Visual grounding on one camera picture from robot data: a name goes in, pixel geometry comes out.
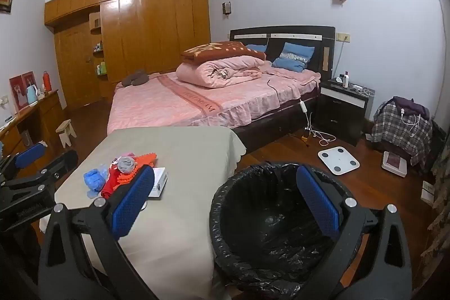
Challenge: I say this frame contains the pink bedspread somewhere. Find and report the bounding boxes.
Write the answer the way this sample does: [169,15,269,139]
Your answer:
[107,70,321,134]

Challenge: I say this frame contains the patterned grey curtain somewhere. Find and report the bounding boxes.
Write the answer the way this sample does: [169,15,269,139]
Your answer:
[420,131,450,272]

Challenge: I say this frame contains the brown patterned blanket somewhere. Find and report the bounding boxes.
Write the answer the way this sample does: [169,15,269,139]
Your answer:
[181,41,267,65]

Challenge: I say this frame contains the power strip with white cables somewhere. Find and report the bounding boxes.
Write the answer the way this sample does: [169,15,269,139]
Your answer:
[303,123,336,146]

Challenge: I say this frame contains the small wooden stool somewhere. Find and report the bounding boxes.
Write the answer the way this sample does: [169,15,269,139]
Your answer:
[56,119,77,148]

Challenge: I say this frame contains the large red photo frame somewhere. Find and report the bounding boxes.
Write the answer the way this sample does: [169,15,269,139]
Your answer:
[9,75,28,112]

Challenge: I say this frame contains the blue glove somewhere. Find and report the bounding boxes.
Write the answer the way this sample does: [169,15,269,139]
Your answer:
[83,164,108,199]

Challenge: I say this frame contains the beige covered table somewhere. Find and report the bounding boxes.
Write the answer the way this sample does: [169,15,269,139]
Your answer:
[39,126,247,300]

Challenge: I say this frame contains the black bag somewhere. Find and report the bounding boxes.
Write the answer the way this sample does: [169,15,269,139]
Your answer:
[431,119,448,167]

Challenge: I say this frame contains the white bathroom scale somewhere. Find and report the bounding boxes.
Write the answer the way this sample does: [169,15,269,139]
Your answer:
[318,147,360,176]

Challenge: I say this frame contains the white printed box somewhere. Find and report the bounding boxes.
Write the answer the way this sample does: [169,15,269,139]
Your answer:
[147,166,168,198]

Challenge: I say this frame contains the wooden wardrobe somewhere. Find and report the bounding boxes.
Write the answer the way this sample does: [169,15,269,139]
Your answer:
[44,0,212,111]

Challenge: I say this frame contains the orange spiky mat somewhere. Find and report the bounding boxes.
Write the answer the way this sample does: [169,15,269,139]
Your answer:
[114,152,158,183]

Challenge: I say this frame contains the pink folded quilt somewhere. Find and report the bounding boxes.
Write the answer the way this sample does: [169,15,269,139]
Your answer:
[176,56,264,88]

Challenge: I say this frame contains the purple garment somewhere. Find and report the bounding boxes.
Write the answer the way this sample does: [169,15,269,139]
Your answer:
[393,96,430,119]

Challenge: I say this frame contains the grey wad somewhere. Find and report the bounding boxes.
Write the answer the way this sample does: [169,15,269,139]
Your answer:
[117,157,137,174]

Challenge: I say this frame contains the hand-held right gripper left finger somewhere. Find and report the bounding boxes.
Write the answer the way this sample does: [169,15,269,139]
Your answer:
[38,164,159,300]

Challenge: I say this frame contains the dark wooden bed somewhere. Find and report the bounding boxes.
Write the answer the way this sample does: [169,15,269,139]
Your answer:
[107,26,336,153]

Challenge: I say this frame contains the white charger with cable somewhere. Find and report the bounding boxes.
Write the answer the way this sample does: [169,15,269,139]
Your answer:
[399,108,422,137]

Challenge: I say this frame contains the white scale with red panel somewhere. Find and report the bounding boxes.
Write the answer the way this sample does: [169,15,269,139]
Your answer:
[381,150,408,177]

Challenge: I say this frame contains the trash bin with black bag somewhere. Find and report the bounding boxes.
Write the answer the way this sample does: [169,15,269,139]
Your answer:
[209,161,373,300]

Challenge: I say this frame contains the black and white nightstand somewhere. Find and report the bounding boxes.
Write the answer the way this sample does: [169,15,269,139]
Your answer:
[315,78,375,146]

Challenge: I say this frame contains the plaid cloth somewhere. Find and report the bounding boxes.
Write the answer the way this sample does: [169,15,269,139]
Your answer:
[372,100,434,160]

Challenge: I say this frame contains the blue pillow with white band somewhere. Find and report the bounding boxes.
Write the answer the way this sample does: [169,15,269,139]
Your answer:
[271,42,314,73]

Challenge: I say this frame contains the light blue kettle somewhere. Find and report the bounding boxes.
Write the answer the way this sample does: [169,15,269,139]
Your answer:
[25,84,39,104]

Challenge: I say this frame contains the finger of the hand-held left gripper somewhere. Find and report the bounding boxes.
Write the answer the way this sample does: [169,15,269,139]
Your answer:
[0,143,48,178]
[3,150,78,194]

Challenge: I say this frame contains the wooden dresser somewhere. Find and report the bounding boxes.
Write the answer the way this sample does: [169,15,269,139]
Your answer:
[0,89,66,163]

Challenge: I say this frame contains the red cloth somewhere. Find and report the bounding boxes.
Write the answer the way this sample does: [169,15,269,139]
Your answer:
[101,164,122,199]

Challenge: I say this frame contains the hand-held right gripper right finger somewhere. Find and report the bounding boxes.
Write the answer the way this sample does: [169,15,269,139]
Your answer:
[295,164,413,300]

